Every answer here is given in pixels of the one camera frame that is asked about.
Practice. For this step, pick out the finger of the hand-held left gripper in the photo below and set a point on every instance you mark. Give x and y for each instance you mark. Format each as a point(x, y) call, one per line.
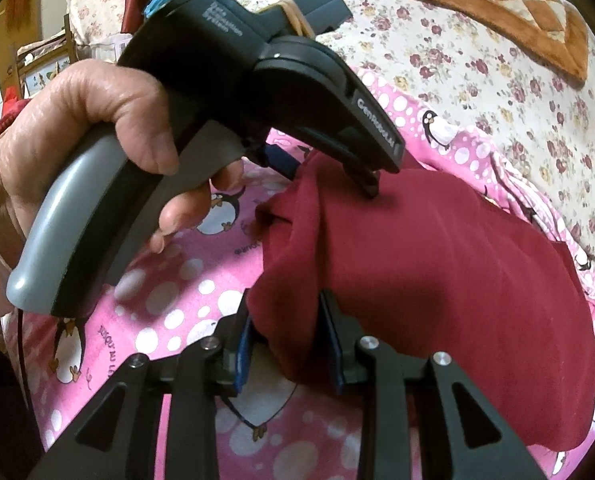
point(367, 182)
point(280, 159)

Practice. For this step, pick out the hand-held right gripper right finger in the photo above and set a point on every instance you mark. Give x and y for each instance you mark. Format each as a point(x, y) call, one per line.
point(335, 355)

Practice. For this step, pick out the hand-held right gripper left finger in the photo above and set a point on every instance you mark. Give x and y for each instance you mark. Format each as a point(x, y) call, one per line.
point(242, 355)

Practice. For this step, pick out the dark red garment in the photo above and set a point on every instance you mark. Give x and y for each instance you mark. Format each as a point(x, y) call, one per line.
point(427, 270)

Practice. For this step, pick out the person's left hand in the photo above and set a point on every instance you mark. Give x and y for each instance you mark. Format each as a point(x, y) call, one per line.
point(77, 100)

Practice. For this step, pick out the tan rubber band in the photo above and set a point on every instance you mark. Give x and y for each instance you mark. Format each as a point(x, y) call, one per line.
point(297, 12)

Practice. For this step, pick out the pink penguin print blanket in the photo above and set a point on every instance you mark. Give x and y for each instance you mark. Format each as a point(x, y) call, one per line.
point(177, 290)

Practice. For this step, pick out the blue plastic bag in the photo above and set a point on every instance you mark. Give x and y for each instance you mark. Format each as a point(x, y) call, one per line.
point(160, 4)

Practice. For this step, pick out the floral bed cover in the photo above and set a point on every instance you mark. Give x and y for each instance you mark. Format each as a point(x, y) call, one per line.
point(427, 45)

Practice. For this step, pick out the wooden chair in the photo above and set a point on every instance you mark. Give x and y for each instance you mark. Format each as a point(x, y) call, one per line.
point(70, 35)

